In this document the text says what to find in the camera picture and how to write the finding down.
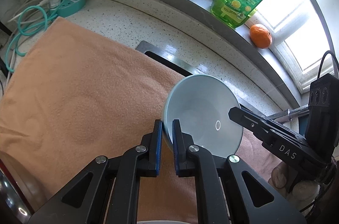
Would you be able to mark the gloved right hand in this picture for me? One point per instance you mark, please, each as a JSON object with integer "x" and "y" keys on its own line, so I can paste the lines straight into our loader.
{"x": 299, "y": 193}

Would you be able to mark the light blue ceramic bowl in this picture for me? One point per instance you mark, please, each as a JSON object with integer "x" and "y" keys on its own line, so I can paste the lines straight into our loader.
{"x": 202, "y": 103}

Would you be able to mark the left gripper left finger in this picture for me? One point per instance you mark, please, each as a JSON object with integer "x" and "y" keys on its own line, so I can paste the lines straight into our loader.
{"x": 106, "y": 190}

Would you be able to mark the orange brown towel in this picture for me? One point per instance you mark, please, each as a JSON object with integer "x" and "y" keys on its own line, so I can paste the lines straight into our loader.
{"x": 78, "y": 95}

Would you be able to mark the teal power strip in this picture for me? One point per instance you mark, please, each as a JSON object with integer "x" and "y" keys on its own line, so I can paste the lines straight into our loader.
{"x": 70, "y": 7}

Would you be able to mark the orange tangerine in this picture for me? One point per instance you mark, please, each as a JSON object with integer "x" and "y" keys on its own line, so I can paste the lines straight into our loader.
{"x": 260, "y": 36}

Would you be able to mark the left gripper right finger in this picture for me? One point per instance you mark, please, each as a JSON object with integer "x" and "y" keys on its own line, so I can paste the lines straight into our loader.
{"x": 227, "y": 189}

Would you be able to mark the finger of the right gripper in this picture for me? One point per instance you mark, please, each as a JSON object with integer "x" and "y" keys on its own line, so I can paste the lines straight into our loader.
{"x": 267, "y": 131}

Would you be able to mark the chrome kitchen faucet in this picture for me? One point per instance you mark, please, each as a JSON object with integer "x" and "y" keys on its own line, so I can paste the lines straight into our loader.
{"x": 289, "y": 114}

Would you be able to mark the large stainless steel bowl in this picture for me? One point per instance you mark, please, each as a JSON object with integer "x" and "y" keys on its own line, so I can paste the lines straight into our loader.
{"x": 14, "y": 206}

